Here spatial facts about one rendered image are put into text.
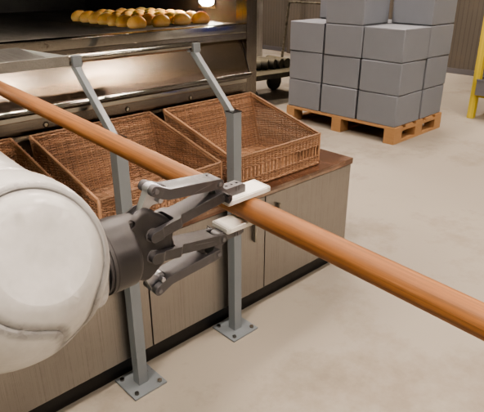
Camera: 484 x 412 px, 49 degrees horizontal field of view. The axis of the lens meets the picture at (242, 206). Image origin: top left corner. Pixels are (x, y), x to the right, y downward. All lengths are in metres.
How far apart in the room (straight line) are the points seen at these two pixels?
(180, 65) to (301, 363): 1.39
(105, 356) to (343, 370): 0.90
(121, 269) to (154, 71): 1.94
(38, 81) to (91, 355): 1.02
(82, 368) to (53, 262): 1.71
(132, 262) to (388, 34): 4.45
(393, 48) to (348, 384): 3.32
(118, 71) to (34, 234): 2.06
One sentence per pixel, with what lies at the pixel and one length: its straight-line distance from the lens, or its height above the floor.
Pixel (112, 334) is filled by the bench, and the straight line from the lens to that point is 1.98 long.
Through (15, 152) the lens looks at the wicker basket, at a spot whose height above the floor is 0.81.
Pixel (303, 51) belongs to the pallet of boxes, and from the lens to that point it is 5.43.
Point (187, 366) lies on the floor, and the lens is 2.17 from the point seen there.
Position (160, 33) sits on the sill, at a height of 1.17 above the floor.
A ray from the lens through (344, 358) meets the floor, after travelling 2.23.
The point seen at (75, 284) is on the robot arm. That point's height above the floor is 1.26.
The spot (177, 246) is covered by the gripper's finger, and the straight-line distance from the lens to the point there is 0.58.
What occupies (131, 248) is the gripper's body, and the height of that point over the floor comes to 1.16.
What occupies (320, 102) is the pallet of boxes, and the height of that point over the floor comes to 0.25.
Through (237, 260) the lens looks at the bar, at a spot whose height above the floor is 0.35.
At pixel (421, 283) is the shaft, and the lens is 0.51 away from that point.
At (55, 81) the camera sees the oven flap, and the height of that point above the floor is 1.03.
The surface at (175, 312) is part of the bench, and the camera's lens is 2.11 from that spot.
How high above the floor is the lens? 1.40
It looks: 24 degrees down
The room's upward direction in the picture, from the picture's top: straight up
